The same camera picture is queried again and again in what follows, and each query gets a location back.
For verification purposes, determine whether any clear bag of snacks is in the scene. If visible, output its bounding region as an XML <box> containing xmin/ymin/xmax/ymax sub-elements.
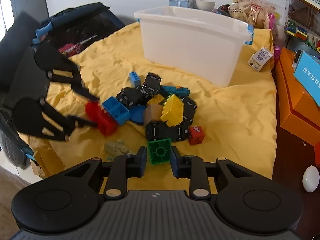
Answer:
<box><xmin>228</xmin><ymin>0</ymin><xmax>276</xmax><ymax>29</ymax></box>

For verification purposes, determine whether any red cube block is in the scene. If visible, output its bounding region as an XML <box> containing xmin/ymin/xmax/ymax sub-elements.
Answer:
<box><xmin>188</xmin><ymin>126</ymin><xmax>206</xmax><ymax>146</ymax></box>

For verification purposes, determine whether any yellow cloth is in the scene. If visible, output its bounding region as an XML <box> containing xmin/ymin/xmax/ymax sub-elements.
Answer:
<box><xmin>19</xmin><ymin>21</ymin><xmax>278</xmax><ymax>193</ymax></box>

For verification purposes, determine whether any yellow studded building block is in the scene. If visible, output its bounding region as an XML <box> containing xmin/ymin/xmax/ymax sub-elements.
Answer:
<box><xmin>161</xmin><ymin>95</ymin><xmax>185</xmax><ymax>127</ymax></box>

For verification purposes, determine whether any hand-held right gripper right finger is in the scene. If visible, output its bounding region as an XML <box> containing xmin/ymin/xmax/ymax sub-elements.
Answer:
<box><xmin>170</xmin><ymin>146</ymin><xmax>255</xmax><ymax>199</ymax></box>

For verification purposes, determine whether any small yellow building block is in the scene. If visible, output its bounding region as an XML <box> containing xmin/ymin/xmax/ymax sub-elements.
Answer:
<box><xmin>147</xmin><ymin>94</ymin><xmax>166</xmax><ymax>107</ymax></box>

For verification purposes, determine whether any teal toy train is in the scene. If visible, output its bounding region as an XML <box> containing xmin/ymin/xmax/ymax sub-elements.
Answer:
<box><xmin>160</xmin><ymin>85</ymin><xmax>190</xmax><ymax>98</ymax></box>

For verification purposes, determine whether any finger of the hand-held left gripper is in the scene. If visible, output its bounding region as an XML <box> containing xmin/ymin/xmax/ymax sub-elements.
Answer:
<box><xmin>46</xmin><ymin>66</ymin><xmax>102</xmax><ymax>102</ymax></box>
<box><xmin>39</xmin><ymin>99</ymin><xmax>99</xmax><ymax>142</ymax></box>

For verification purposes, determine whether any blue disc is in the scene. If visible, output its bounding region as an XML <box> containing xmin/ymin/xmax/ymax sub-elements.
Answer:
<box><xmin>130</xmin><ymin>105</ymin><xmax>148</xmax><ymax>125</ymax></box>

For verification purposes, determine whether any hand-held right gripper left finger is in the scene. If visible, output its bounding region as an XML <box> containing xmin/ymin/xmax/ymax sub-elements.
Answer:
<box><xmin>60</xmin><ymin>145</ymin><xmax>148</xmax><ymax>200</ymax></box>

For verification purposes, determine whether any small white carton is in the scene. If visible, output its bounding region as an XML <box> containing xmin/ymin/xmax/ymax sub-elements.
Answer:
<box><xmin>247</xmin><ymin>46</ymin><xmax>274</xmax><ymax>73</ymax></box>

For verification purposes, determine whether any white egg-shaped object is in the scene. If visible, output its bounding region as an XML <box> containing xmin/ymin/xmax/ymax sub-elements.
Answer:
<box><xmin>302</xmin><ymin>165</ymin><xmax>320</xmax><ymax>193</ymax></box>

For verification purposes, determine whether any dark grey panel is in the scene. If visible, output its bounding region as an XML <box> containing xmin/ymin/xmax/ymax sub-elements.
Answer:
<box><xmin>9</xmin><ymin>0</ymin><xmax>50</xmax><ymax>29</ymax></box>

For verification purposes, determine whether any red building block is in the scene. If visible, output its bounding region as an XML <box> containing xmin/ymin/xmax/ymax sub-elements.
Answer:
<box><xmin>85</xmin><ymin>101</ymin><xmax>118</xmax><ymax>137</ymax></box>

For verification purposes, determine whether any clear storage box with toys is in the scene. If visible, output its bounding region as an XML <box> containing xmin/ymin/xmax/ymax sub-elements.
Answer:
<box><xmin>283</xmin><ymin>0</ymin><xmax>320</xmax><ymax>53</ymax></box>

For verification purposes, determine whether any pink packaging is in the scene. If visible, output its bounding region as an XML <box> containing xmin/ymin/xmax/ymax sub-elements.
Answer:
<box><xmin>267</xmin><ymin>12</ymin><xmax>284</xmax><ymax>59</ymax></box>

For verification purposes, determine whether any black toy car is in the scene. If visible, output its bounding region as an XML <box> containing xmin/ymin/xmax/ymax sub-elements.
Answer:
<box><xmin>115</xmin><ymin>87</ymin><xmax>146</xmax><ymax>109</ymax></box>
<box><xmin>145</xmin><ymin>121</ymin><xmax>189</xmax><ymax>142</ymax></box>
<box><xmin>181</xmin><ymin>97</ymin><xmax>197</xmax><ymax>128</ymax></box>
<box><xmin>141</xmin><ymin>72</ymin><xmax>162</xmax><ymax>95</ymax></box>

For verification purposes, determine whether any orange box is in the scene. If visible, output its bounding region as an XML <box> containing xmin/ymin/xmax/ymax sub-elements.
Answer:
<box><xmin>273</xmin><ymin>47</ymin><xmax>320</xmax><ymax>147</ymax></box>

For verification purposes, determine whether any white bowl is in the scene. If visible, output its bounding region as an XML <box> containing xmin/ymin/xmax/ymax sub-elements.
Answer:
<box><xmin>195</xmin><ymin>0</ymin><xmax>216</xmax><ymax>12</ymax></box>

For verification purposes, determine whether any blue and white carton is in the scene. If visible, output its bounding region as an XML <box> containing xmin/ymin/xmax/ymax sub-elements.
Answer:
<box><xmin>168</xmin><ymin>0</ymin><xmax>196</xmax><ymax>8</ymax></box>

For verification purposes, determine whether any tan toy figure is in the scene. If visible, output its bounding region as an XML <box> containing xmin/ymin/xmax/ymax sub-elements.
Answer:
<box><xmin>104</xmin><ymin>138</ymin><xmax>134</xmax><ymax>159</ymax></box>

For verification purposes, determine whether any white plastic container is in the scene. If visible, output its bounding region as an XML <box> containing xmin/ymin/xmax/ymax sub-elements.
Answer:
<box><xmin>134</xmin><ymin>6</ymin><xmax>255</xmax><ymax>87</ymax></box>

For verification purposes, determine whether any light blue box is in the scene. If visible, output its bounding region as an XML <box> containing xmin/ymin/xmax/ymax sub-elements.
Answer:
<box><xmin>292</xmin><ymin>50</ymin><xmax>320</xmax><ymax>98</ymax></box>

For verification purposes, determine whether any large blue building block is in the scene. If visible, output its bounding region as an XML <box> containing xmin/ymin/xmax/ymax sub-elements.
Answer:
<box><xmin>102</xmin><ymin>97</ymin><xmax>131</xmax><ymax>125</ymax></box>

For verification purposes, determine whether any small blue building block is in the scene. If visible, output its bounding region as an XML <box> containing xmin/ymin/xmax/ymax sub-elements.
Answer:
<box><xmin>129</xmin><ymin>71</ymin><xmax>142</xmax><ymax>87</ymax></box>

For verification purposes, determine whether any red printed packet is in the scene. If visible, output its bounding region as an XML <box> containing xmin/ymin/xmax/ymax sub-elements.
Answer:
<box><xmin>58</xmin><ymin>42</ymin><xmax>83</xmax><ymax>57</ymax></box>

